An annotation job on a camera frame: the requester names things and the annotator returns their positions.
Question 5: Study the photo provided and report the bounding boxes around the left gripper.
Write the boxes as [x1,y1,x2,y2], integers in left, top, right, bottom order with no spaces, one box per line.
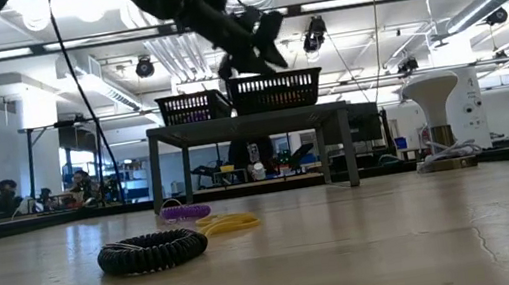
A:
[172,0,293,88]

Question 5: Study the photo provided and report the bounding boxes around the black slotted plastic basket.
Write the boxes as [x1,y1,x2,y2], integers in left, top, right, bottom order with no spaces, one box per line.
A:
[226,65,328,119]
[154,86,236,129]

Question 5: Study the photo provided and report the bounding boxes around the black ceiling spotlight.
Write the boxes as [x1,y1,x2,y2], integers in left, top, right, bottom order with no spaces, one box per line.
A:
[483,6,509,28]
[299,14,332,55]
[395,54,421,76]
[133,54,158,80]

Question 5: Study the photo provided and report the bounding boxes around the grey perforated metal shelf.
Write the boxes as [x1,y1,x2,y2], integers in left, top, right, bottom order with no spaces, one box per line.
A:
[141,98,362,218]

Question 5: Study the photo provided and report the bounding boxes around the person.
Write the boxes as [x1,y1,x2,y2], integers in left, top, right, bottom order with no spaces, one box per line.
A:
[225,134,281,185]
[0,176,27,218]
[66,167,99,209]

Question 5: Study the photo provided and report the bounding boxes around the black flat screen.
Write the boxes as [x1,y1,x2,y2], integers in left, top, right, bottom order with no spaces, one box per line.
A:
[318,99,386,149]

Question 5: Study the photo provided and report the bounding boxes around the purple spiral wrist coil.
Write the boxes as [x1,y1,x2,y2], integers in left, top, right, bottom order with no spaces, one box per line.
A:
[157,192,213,225]

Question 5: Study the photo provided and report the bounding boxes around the yellow rubber band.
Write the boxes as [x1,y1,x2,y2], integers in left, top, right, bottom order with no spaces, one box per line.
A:
[193,206,263,239]

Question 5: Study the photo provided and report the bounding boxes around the black spiral wrist coil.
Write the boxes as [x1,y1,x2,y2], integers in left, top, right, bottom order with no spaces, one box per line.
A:
[93,224,213,282]

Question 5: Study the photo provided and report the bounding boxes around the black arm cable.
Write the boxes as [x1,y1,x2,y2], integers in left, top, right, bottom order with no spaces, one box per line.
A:
[45,0,127,211]

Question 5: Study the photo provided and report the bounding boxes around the white coiled lamp cable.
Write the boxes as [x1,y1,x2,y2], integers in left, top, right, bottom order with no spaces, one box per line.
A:
[413,132,484,170]

